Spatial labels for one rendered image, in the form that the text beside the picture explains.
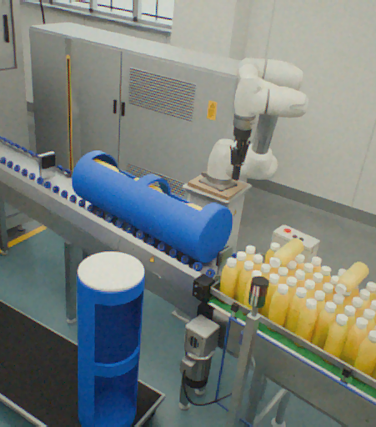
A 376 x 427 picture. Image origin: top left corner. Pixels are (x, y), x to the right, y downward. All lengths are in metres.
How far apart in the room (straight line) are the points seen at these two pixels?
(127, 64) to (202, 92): 0.74
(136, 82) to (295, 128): 1.69
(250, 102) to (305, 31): 2.97
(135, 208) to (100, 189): 0.25
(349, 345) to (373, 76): 3.17
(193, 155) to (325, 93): 1.47
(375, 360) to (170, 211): 1.06
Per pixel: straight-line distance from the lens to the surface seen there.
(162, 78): 4.19
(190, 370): 2.25
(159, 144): 4.35
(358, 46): 4.83
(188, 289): 2.41
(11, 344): 3.17
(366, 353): 2.00
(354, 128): 4.95
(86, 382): 2.46
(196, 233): 2.24
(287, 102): 2.05
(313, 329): 2.10
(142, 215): 2.43
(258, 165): 2.91
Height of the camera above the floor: 2.29
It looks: 29 degrees down
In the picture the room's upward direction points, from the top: 6 degrees clockwise
